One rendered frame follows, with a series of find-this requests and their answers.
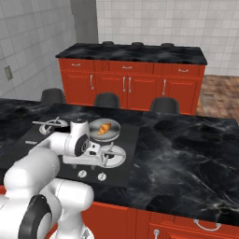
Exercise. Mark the black hob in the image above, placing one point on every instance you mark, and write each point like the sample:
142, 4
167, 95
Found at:
129, 149

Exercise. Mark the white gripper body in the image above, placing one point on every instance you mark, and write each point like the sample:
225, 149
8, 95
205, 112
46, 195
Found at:
81, 160

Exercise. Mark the grey wall socket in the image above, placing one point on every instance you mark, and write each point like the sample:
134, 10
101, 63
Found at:
8, 73

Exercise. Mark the black stool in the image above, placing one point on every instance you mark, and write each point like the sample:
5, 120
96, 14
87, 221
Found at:
167, 44
137, 43
106, 100
164, 105
53, 95
108, 42

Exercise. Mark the red cupboard door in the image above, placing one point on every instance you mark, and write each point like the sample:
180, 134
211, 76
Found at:
109, 222

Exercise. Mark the grey round plate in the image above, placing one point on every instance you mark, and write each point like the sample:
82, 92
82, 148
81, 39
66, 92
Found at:
114, 133

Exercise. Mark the orange croissant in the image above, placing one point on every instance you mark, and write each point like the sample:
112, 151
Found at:
104, 128

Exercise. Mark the white hob knob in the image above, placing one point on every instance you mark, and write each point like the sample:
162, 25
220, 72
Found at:
101, 177
82, 174

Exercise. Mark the red island cupboards black top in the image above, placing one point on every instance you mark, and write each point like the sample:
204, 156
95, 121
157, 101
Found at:
130, 81

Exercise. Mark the red drawer front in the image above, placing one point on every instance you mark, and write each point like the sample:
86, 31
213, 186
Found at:
183, 231

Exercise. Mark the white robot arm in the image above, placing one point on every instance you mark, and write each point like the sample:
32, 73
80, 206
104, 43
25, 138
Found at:
34, 174

